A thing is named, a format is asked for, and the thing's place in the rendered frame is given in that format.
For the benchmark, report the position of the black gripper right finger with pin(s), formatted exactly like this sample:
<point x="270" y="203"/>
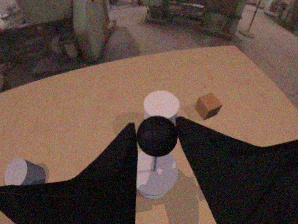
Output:
<point x="235" y="177"/>

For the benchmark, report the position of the small brown block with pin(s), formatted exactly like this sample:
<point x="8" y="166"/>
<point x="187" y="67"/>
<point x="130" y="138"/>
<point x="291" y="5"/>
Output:
<point x="207" y="106"/>

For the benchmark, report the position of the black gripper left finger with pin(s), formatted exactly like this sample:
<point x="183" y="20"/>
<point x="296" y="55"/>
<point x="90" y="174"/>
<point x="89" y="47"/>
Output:
<point x="104" y="193"/>

